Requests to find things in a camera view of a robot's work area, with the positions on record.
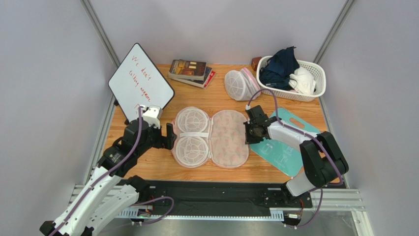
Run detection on white round mesh laundry bag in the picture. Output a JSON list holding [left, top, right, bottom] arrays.
[[224, 67, 261, 101]]

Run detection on teal folding board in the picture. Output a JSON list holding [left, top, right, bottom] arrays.
[[250, 108, 320, 177]]

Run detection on white plastic basket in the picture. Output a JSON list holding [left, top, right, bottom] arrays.
[[256, 56, 327, 102]]

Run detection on white bra in basket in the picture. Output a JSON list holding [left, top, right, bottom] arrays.
[[289, 67, 316, 95]]

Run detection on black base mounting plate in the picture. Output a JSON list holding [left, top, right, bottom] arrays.
[[138, 180, 313, 217]]

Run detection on small brown wooden block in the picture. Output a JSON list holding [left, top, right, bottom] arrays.
[[250, 57, 262, 71]]

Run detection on dark blue knit garment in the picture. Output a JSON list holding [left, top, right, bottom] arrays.
[[259, 74, 293, 90]]

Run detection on aluminium frame rail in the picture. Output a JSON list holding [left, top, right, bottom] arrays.
[[59, 184, 374, 236]]

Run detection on navy blue bra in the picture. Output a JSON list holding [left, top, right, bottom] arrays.
[[259, 46, 300, 77]]

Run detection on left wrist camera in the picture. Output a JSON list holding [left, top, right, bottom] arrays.
[[140, 105, 163, 129]]

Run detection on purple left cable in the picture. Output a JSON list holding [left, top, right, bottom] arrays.
[[47, 104, 175, 236]]

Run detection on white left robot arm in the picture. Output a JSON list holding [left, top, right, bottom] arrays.
[[39, 118, 177, 236]]

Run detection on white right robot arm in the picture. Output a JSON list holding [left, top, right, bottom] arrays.
[[244, 105, 349, 198]]

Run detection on top dark book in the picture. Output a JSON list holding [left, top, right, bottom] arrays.
[[168, 59, 207, 81]]

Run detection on floral mesh laundry bag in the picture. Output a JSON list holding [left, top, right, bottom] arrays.
[[172, 107, 250, 169]]

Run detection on bottom red-spined book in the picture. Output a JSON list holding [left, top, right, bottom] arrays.
[[178, 67, 217, 89]]

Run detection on white whiteboard with red writing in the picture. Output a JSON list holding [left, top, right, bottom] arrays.
[[108, 43, 175, 121]]

